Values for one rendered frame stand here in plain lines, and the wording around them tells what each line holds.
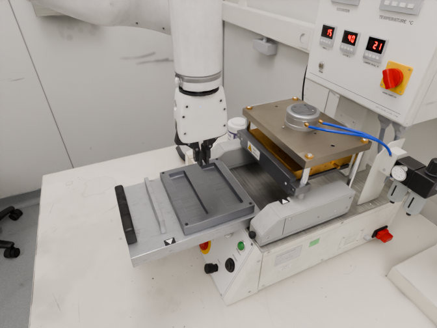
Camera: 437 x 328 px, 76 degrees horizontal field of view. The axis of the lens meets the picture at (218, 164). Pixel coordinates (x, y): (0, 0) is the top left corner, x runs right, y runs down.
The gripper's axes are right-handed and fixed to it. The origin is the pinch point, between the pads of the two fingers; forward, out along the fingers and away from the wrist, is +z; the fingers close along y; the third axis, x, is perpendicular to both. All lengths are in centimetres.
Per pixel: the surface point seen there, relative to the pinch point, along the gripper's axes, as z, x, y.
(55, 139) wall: 63, 144, -52
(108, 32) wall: 1, 144, -3
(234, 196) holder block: 10.9, -4.3, 6.2
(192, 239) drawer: 12.6, -11.0, -6.9
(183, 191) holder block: 10.9, 2.2, -4.4
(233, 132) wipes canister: 23, 41, 29
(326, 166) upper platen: 4.5, -10.2, 26.9
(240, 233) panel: 17.9, -9.8, 5.5
